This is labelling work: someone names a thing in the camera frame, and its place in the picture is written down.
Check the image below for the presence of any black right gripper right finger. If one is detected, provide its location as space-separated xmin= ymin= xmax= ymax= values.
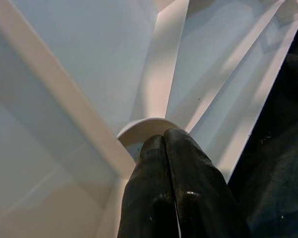
xmin=163 ymin=128 xmax=253 ymax=238

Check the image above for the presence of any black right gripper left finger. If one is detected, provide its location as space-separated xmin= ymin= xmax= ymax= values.
xmin=117 ymin=135 xmax=181 ymax=238

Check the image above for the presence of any white plastic table top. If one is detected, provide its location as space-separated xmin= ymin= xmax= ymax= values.
xmin=0 ymin=0 xmax=298 ymax=238

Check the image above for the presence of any black shiny table cover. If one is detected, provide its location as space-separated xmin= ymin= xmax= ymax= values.
xmin=227 ymin=18 xmax=298 ymax=238

